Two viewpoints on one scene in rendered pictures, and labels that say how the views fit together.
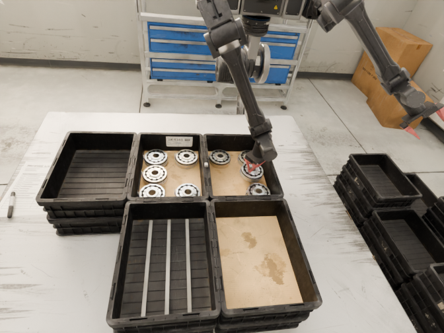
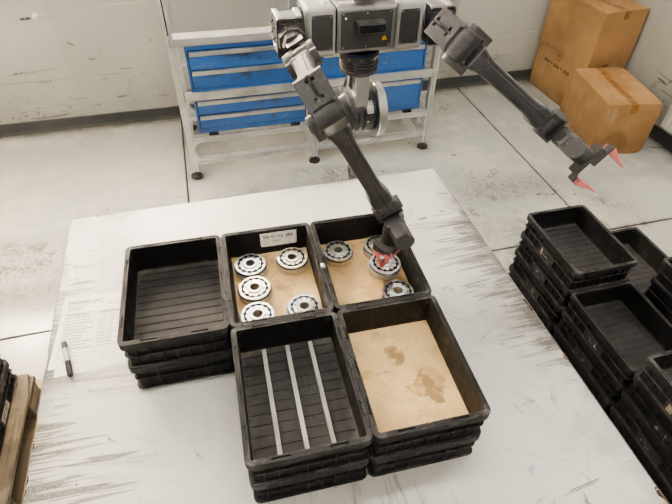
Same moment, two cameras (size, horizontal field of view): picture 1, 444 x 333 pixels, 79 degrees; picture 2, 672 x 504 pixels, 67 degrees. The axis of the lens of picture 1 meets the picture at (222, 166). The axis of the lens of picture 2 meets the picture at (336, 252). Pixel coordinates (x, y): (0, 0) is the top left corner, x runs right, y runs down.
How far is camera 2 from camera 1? 46 cm
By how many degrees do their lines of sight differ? 1
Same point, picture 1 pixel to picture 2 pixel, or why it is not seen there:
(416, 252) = (640, 345)
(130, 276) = (254, 419)
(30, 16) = not seen: outside the picture
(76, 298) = (188, 460)
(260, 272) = (414, 392)
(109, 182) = (195, 308)
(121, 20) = (132, 41)
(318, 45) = not seen: hidden behind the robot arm
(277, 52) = (398, 61)
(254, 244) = (401, 359)
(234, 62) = (345, 142)
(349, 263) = (532, 368)
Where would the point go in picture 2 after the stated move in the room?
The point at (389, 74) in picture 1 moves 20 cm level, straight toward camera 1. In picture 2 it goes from (538, 119) to (521, 154)
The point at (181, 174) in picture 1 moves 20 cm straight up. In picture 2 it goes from (289, 283) to (286, 237)
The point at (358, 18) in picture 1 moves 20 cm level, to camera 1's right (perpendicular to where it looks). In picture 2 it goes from (484, 67) to (563, 68)
